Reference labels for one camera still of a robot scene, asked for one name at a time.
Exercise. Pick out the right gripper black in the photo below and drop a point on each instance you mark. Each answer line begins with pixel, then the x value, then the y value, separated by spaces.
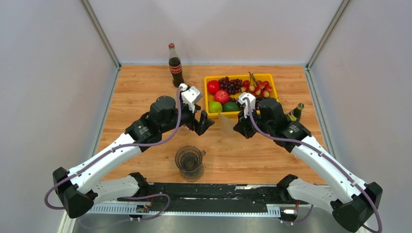
pixel 242 126

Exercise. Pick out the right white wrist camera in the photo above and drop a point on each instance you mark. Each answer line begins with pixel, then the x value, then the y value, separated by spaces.
pixel 247 101

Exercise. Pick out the ribbed glass mug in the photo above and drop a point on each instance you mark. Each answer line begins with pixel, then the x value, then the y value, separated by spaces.
pixel 192 176

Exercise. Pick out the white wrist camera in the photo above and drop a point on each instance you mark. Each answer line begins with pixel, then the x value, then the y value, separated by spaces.
pixel 190 96
pixel 247 101

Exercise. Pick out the yellow plastic fruit tray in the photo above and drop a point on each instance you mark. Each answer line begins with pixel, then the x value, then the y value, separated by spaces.
pixel 233 98

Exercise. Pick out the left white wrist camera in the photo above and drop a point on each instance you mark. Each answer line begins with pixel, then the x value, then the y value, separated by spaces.
pixel 190 96

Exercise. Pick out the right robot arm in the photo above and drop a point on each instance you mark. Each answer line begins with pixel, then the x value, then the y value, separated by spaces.
pixel 348 198

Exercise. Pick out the red apple near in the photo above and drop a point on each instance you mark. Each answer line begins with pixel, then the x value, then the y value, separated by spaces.
pixel 221 96

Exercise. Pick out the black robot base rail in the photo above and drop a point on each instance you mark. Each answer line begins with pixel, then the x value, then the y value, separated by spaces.
pixel 205 199

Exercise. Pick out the red apple far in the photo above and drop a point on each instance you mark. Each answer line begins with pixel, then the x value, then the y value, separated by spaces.
pixel 213 86

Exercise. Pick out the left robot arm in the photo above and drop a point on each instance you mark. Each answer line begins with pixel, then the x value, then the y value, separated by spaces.
pixel 80 187

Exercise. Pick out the grey transparent coffee dripper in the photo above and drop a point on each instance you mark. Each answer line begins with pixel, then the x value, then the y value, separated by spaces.
pixel 189 159

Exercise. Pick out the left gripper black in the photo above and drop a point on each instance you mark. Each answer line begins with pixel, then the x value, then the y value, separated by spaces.
pixel 204 123

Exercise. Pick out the cola glass bottle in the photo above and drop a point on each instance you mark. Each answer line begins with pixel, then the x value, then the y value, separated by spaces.
pixel 175 66

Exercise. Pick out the light green apple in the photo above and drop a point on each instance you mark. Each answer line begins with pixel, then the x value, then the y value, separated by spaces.
pixel 215 107

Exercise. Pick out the red grape bunch far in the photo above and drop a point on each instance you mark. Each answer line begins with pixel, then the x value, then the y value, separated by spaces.
pixel 231 86

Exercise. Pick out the red apple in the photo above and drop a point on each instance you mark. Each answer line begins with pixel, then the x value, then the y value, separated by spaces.
pixel 213 86
pixel 221 96

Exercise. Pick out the dark green lime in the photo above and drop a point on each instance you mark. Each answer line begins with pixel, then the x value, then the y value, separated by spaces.
pixel 230 107

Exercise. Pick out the green glass bottle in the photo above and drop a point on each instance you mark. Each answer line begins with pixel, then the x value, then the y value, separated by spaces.
pixel 295 114

